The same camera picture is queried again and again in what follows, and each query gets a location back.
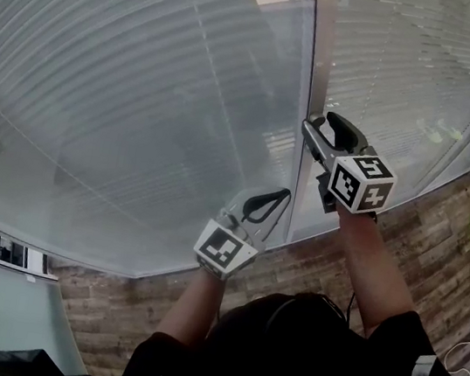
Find person's black shirt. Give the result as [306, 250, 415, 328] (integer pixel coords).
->
[107, 262, 470, 376]

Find brown window frame post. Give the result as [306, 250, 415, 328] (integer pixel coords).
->
[271, 0, 344, 248]

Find person's left forearm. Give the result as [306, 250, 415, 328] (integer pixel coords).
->
[151, 260, 231, 354]

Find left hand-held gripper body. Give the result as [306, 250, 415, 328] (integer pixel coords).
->
[189, 210, 275, 288]

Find black box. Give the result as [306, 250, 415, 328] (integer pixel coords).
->
[0, 341, 104, 376]

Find narrow grey window blinds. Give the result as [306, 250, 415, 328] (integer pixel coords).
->
[296, 0, 470, 270]

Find thin black body cable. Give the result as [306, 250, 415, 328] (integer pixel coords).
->
[340, 288, 358, 331]

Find person's right forearm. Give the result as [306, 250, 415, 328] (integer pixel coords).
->
[320, 202, 431, 345]

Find large grey window blinds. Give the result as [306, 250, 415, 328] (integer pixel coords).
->
[0, 0, 328, 303]

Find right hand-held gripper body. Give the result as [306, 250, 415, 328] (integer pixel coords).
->
[309, 137, 403, 226]

